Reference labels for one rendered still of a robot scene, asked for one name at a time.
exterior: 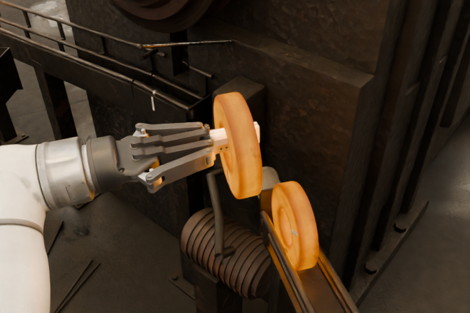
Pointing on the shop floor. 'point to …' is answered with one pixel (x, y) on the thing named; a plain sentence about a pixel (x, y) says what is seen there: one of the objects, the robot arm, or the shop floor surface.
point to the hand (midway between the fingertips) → (234, 137)
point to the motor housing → (207, 256)
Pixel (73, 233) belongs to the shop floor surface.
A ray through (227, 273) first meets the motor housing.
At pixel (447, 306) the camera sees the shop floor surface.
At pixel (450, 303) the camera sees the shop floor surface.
